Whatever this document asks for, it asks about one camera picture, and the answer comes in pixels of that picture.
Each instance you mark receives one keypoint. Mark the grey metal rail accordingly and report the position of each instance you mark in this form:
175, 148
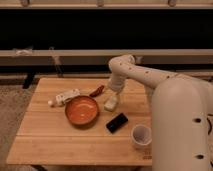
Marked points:
101, 57

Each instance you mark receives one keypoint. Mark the white paper cup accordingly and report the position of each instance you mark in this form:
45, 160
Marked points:
141, 136

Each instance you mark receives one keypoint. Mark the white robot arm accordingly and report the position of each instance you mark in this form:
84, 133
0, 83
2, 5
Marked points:
180, 105

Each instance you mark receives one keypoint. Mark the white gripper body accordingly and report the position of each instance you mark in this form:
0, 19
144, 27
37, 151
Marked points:
112, 102

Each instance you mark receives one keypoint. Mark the red chili pepper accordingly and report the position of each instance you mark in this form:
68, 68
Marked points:
97, 92

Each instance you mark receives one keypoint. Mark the wooden table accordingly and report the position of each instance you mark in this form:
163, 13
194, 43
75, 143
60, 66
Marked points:
45, 136

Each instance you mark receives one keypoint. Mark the black table leg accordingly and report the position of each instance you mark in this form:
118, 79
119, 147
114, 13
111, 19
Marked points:
28, 80

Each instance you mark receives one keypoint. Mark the orange ceramic bowl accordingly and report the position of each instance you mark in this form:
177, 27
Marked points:
81, 110

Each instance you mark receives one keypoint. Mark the black smartphone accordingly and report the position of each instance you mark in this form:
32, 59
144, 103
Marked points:
116, 123

